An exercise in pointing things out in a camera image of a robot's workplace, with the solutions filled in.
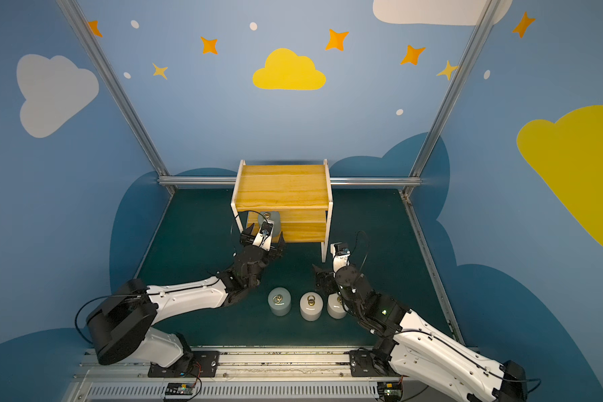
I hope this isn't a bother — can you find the white canister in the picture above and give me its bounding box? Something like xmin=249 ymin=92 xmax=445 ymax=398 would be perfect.
xmin=299 ymin=291 xmax=323 ymax=322
xmin=327 ymin=293 xmax=347 ymax=320

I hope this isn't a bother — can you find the grey-blue canister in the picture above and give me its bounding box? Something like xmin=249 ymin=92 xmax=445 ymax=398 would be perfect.
xmin=267 ymin=287 xmax=291 ymax=317
xmin=257 ymin=211 xmax=281 ymax=242

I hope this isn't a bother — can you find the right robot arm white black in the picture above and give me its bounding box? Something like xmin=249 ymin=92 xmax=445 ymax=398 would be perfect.
xmin=313 ymin=266 xmax=529 ymax=401

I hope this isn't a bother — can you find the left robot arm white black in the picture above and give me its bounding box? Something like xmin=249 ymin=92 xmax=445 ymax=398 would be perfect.
xmin=86 ymin=221 xmax=286 ymax=377

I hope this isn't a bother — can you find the right green circuit board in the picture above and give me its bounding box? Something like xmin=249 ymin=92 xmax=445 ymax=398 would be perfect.
xmin=377 ymin=382 xmax=403 ymax=402

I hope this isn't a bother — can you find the green circuit board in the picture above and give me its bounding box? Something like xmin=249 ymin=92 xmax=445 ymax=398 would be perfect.
xmin=164 ymin=382 xmax=196 ymax=400
xmin=377 ymin=382 xmax=403 ymax=402

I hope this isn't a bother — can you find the left green circuit board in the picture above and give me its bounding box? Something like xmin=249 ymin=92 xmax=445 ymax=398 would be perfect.
xmin=164 ymin=382 xmax=196 ymax=400

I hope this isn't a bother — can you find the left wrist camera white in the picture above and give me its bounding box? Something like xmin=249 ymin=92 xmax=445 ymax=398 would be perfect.
xmin=252 ymin=219 xmax=274 ymax=251

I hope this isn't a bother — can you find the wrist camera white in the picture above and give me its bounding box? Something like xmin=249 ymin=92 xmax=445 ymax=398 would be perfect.
xmin=330 ymin=242 xmax=351 ymax=273
xmin=252 ymin=219 xmax=274 ymax=251

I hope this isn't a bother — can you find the left camera black cable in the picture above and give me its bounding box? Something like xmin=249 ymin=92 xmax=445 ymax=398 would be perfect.
xmin=229 ymin=209 xmax=268 ymax=242

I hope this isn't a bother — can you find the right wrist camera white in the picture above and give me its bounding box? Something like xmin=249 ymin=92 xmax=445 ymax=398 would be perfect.
xmin=330 ymin=242 xmax=351 ymax=273

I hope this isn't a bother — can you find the wooden two-tier shelf white frame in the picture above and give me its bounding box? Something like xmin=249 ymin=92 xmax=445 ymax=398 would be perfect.
xmin=230 ymin=160 xmax=334 ymax=261

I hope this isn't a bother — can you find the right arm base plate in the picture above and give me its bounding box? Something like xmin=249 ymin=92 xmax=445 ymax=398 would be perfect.
xmin=348 ymin=348 xmax=386 ymax=378

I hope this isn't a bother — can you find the back aluminium frame bar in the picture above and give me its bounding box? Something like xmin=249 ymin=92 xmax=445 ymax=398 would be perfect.
xmin=157 ymin=176 xmax=421 ymax=188

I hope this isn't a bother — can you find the aluminium mounting rail front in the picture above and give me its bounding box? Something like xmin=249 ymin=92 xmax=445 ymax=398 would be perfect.
xmin=63 ymin=346 xmax=451 ymax=401

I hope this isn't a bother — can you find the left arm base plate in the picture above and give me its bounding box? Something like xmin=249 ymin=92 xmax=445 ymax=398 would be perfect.
xmin=147 ymin=350 xmax=220 ymax=379

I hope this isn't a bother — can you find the left aluminium frame post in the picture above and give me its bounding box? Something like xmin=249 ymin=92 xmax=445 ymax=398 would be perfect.
xmin=56 ymin=0 xmax=170 ymax=177

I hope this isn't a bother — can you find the aluminium frame post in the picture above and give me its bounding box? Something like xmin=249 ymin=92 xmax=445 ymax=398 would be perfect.
xmin=56 ymin=0 xmax=170 ymax=177
xmin=402 ymin=0 xmax=501 ymax=199

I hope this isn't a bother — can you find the right aluminium frame post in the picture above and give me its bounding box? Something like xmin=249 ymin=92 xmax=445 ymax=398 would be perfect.
xmin=402 ymin=0 xmax=501 ymax=199

